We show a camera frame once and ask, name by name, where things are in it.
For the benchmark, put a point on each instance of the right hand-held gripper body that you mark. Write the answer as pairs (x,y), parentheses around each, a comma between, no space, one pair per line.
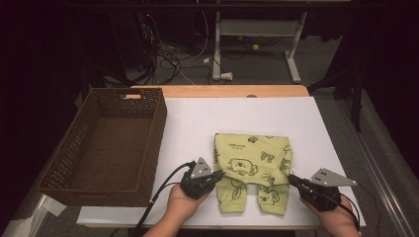
(321,197)

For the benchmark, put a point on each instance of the person's right hand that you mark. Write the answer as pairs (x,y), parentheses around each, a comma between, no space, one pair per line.
(336,219)

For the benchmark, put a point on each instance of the white metal desk frame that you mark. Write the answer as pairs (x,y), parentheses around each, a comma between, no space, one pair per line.
(257,28)

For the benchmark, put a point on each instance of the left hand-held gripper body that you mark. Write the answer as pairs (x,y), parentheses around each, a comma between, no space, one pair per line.
(194,186)

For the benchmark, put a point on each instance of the white plug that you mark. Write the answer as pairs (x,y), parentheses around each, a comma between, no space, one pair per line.
(206,60)

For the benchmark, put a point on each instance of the black floor stand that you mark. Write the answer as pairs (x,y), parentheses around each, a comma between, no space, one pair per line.
(355,98)

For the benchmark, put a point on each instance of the white table mat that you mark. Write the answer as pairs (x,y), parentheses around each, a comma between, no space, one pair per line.
(197,115)

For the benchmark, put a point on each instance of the brown woven basket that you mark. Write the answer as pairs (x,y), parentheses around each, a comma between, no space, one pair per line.
(108,148)

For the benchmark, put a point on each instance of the green printed baby romper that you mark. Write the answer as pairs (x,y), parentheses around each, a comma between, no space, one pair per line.
(250,154)

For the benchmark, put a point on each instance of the white paper cup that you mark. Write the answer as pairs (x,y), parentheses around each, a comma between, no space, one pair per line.
(227,76)

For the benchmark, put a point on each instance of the yellow tennis ball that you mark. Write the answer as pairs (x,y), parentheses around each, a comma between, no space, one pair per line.
(255,47)

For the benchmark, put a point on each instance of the person's left hand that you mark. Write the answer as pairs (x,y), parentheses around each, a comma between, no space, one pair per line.
(183,207)

